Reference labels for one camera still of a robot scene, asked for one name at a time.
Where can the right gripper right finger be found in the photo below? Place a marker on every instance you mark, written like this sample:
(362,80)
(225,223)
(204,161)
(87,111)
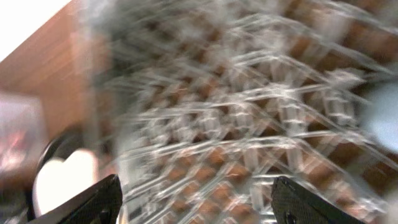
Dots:
(294,204)

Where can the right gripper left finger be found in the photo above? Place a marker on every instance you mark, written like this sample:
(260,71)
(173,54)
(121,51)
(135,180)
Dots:
(100,203)

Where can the pink bowl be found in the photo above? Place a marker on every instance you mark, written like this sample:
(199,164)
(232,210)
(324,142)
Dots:
(59,180)

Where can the blue cup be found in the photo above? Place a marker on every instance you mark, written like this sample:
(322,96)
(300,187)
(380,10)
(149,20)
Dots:
(380,117)

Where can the grey dishwasher rack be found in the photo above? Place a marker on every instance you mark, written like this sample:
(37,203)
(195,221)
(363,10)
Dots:
(204,103)

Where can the black round tray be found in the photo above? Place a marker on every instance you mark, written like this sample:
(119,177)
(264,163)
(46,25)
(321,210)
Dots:
(59,148)

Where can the clear plastic bin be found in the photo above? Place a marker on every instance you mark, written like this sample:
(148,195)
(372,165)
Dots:
(23,138)

